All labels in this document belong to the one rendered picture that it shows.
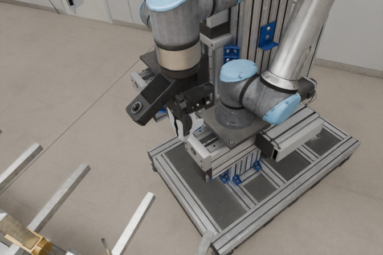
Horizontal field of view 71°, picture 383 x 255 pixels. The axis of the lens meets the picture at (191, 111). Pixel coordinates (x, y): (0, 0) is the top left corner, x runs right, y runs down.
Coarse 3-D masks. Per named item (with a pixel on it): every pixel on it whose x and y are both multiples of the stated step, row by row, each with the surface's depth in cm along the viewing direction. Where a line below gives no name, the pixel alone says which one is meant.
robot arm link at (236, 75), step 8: (232, 64) 87; (240, 64) 87; (248, 64) 86; (224, 72) 85; (232, 72) 84; (240, 72) 83; (248, 72) 82; (256, 72) 86; (224, 80) 86; (232, 80) 84; (240, 80) 83; (248, 80) 83; (224, 88) 88; (232, 88) 85; (240, 88) 83; (224, 96) 91; (232, 96) 87; (240, 96) 84; (232, 104) 91; (240, 104) 90
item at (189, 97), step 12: (204, 60) 48; (168, 72) 45; (180, 72) 44; (192, 72) 45; (204, 72) 50; (192, 84) 50; (204, 84) 51; (180, 96) 49; (192, 96) 49; (204, 96) 51; (168, 108) 55; (180, 108) 49; (192, 108) 53
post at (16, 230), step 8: (0, 216) 67; (8, 216) 68; (0, 224) 67; (8, 224) 69; (16, 224) 71; (8, 232) 70; (16, 232) 72; (24, 232) 75; (24, 240) 75; (32, 240) 78
